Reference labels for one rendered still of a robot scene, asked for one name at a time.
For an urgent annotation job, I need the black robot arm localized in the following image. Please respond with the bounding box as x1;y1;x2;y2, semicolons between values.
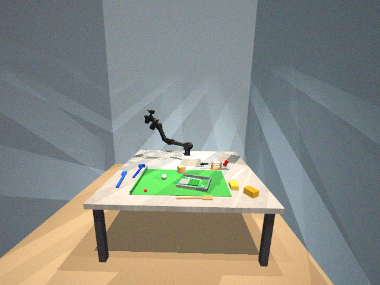
145;115;193;156

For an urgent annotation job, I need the green rectangular mat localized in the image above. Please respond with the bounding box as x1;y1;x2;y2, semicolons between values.
129;169;232;197

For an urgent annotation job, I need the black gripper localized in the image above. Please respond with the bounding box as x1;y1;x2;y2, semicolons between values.
145;110;155;124

